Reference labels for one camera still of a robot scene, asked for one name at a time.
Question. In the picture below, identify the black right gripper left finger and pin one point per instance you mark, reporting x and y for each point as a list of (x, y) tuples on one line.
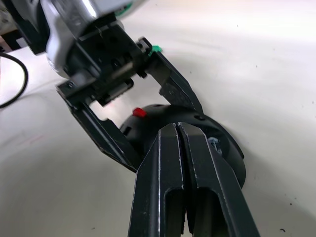
[(155, 187)]

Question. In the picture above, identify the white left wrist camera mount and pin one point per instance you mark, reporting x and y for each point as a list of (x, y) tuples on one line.
[(61, 32)]

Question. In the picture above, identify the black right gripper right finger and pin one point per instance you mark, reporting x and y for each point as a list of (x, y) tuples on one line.
[(212, 177)]

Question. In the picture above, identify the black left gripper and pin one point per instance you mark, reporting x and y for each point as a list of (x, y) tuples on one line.
[(103, 59)]

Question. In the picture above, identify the black mouse base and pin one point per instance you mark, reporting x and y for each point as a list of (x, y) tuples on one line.
[(229, 158)]

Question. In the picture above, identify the small green object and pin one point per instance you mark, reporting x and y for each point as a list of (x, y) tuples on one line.
[(155, 49)]

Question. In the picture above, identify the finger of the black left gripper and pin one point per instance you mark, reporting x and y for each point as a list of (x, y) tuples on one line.
[(111, 140)]

